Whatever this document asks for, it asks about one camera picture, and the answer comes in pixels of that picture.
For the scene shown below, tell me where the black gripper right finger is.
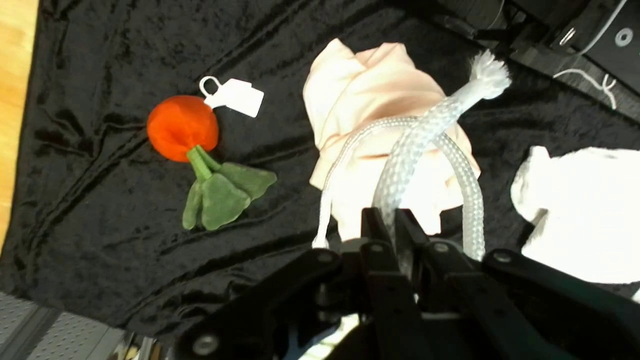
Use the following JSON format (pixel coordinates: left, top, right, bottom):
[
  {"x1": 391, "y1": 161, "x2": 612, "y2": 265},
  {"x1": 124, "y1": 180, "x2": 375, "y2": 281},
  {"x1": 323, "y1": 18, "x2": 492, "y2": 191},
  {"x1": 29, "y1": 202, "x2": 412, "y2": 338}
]
[{"x1": 391, "y1": 207, "x2": 640, "y2": 360}]

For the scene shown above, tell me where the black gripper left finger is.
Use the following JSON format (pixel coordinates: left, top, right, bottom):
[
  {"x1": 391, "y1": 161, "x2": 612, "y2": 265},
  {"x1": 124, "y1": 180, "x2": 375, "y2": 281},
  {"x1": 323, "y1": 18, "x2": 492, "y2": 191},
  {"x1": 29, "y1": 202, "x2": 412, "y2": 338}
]
[{"x1": 175, "y1": 207, "x2": 402, "y2": 360}]

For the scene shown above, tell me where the white braided rope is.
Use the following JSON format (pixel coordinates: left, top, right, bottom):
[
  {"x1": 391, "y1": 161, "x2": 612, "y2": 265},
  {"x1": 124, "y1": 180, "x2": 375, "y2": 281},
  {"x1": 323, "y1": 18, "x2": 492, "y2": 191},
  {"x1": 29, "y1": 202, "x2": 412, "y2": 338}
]
[{"x1": 308, "y1": 48, "x2": 514, "y2": 263}]

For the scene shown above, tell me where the orange carrot plush toy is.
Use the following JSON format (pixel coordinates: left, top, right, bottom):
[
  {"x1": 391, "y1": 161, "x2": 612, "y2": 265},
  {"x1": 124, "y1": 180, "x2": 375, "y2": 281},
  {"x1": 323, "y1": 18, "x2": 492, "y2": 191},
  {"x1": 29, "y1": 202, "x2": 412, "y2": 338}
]
[{"x1": 146, "y1": 75, "x2": 277, "y2": 235}]

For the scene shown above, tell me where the peach shirt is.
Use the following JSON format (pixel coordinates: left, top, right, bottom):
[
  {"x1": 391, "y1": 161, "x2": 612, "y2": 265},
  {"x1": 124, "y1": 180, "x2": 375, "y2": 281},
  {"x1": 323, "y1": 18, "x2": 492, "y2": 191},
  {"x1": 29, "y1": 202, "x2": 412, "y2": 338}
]
[{"x1": 299, "y1": 36, "x2": 481, "y2": 248}]

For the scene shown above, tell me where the cream white towel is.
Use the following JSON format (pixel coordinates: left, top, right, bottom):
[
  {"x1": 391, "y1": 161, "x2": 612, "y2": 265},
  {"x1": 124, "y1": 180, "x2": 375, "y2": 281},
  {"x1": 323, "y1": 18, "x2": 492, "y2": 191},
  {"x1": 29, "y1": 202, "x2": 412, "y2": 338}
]
[{"x1": 510, "y1": 145, "x2": 640, "y2": 287}]

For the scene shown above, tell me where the black velvet tablecloth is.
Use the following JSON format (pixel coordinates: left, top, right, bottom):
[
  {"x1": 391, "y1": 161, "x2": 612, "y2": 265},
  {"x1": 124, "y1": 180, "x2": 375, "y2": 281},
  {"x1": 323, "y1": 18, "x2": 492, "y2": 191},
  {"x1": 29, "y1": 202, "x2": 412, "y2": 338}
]
[{"x1": 0, "y1": 0, "x2": 640, "y2": 343}]

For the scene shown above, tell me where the grey perforated metal plate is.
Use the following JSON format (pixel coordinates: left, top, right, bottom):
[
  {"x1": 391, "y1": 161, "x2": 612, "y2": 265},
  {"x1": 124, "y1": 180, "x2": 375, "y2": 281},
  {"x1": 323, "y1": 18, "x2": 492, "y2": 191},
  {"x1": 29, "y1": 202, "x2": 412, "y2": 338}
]
[{"x1": 0, "y1": 289, "x2": 131, "y2": 360}]

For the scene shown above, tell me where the black breadboard plate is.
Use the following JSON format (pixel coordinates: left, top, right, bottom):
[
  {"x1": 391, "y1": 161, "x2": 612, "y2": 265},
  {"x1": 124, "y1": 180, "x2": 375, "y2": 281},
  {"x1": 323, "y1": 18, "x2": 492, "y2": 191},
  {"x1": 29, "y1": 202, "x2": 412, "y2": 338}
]
[{"x1": 412, "y1": 0, "x2": 640, "y2": 127}]

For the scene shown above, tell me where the thin white cable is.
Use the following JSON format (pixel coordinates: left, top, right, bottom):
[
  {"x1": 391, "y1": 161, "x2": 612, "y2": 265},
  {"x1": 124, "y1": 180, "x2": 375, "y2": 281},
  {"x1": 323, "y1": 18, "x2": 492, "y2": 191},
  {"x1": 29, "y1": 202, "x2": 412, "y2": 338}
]
[{"x1": 549, "y1": 0, "x2": 630, "y2": 112}]

